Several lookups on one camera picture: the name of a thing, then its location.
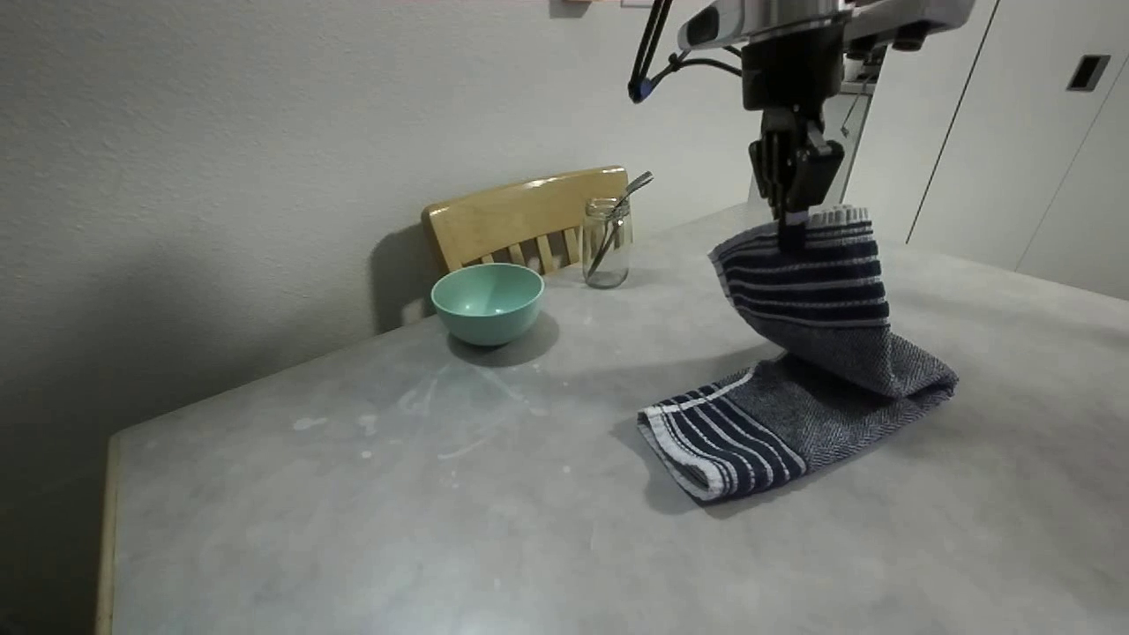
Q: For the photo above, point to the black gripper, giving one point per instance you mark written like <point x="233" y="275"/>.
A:
<point x="795" y="71"/>

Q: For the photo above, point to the metal spoon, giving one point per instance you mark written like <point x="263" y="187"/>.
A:
<point x="637" y="183"/>

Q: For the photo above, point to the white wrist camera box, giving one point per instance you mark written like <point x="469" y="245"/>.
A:
<point x="918" y="13"/>

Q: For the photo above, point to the grey towel with striped ends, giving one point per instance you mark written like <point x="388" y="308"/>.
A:
<point x="823" y="353"/>

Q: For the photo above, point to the clear glass jar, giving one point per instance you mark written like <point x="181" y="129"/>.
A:
<point x="607" y="250"/>

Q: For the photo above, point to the white counter cabinet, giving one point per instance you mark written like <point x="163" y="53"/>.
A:
<point x="858" y="162"/>

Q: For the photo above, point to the wooden dish rack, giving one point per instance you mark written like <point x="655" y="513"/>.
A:
<point x="517" y="215"/>

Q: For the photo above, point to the black door plate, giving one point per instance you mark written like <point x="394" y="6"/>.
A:
<point x="1088" y="71"/>

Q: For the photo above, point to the mint green bowl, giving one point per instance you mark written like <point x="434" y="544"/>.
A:
<point x="487" y="301"/>

